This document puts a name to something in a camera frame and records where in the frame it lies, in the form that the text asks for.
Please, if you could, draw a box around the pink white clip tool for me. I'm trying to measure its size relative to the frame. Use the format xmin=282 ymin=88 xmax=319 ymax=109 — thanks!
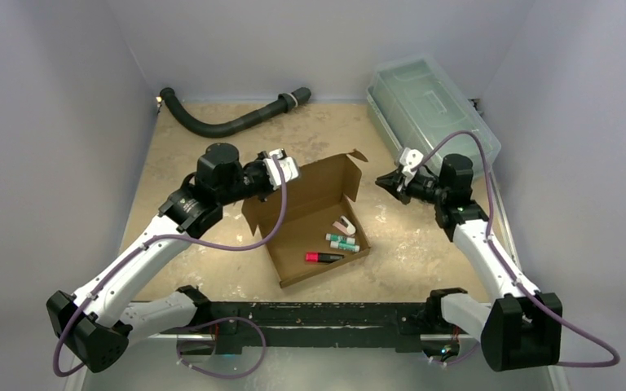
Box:
xmin=333 ymin=215 xmax=356 ymax=236

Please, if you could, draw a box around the green white tube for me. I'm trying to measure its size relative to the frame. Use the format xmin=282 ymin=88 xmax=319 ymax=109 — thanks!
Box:
xmin=329 ymin=241 xmax=360 ymax=253
xmin=325 ymin=233 xmax=356 ymax=245

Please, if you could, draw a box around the brown cardboard box sheet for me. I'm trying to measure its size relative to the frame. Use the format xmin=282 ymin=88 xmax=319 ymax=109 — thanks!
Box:
xmin=266 ymin=150 xmax=371 ymax=288

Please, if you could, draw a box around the black red marker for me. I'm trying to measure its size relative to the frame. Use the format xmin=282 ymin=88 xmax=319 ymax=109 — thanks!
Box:
xmin=305 ymin=252 xmax=345 ymax=264

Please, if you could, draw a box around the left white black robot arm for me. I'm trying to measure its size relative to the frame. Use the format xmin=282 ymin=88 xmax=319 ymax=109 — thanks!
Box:
xmin=46 ymin=143 xmax=300 ymax=378

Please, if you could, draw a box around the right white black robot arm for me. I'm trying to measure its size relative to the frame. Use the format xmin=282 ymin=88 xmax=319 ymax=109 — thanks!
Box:
xmin=376 ymin=147 xmax=562 ymax=371

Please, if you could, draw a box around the clear plastic storage bin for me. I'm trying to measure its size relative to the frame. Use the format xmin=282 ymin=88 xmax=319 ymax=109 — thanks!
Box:
xmin=366 ymin=55 xmax=501 ymax=165

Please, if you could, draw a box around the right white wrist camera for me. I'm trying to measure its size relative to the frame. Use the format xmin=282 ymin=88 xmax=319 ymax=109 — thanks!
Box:
xmin=396 ymin=147 xmax=424 ymax=184

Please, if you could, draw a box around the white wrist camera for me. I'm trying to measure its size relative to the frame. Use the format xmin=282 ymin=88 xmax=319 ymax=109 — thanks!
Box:
xmin=262 ymin=148 xmax=301 ymax=191
xmin=396 ymin=147 xmax=424 ymax=184

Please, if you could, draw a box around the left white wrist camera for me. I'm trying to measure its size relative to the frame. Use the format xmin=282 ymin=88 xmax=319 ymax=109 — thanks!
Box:
xmin=262 ymin=148 xmax=301 ymax=191

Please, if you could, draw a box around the black corrugated hose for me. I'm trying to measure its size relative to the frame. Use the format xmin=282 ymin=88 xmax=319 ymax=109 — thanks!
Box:
xmin=159 ymin=86 xmax=312 ymax=139

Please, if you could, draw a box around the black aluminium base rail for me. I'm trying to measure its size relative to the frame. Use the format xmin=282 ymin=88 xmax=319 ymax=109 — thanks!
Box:
xmin=77 ymin=301 xmax=557 ymax=358

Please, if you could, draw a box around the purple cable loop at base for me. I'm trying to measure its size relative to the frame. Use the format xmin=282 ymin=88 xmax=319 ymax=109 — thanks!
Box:
xmin=175 ymin=311 xmax=271 ymax=379

